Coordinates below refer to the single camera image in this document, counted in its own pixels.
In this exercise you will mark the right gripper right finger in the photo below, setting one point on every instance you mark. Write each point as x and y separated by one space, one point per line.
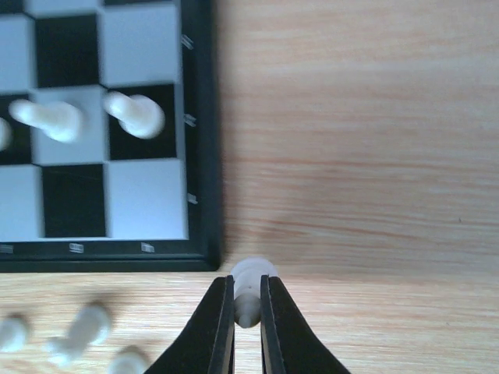
288 343

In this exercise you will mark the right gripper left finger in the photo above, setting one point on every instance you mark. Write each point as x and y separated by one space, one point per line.
206 343

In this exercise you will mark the white bishop piece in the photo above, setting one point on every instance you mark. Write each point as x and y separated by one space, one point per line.
247 275

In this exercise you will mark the white pawn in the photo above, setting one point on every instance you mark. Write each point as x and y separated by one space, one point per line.
58 120
5 134
14 333
138 115

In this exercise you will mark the white bishop on table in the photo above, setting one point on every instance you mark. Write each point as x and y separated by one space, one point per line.
130 360

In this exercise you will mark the white knight on table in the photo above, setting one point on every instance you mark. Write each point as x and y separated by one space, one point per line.
91 326

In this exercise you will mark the black and silver chessboard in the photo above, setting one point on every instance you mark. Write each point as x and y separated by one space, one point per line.
111 202

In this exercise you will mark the white pawn on table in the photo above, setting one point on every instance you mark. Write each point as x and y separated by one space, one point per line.
14 333

